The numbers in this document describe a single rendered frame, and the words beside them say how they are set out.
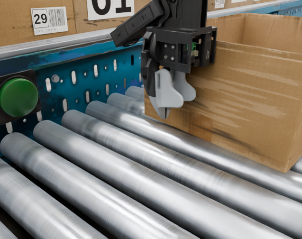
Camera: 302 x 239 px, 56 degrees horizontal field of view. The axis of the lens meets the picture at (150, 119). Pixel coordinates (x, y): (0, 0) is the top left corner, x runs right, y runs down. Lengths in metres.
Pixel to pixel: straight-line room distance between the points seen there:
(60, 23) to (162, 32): 0.32
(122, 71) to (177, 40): 0.40
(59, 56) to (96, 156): 0.23
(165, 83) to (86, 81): 0.30
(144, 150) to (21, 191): 0.19
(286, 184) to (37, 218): 0.33
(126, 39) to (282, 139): 0.27
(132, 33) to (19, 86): 0.22
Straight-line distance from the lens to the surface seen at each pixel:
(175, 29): 0.40
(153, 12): 0.42
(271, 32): 0.83
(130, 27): 0.45
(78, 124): 0.59
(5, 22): 0.61
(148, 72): 0.42
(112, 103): 0.69
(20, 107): 0.56
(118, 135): 0.52
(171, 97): 0.43
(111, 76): 0.75
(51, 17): 0.66
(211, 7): 1.19
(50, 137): 0.55
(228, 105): 0.45
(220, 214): 0.37
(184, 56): 0.40
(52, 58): 0.59
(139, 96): 0.71
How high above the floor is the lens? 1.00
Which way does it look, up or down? 26 degrees down
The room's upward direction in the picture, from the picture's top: straight up
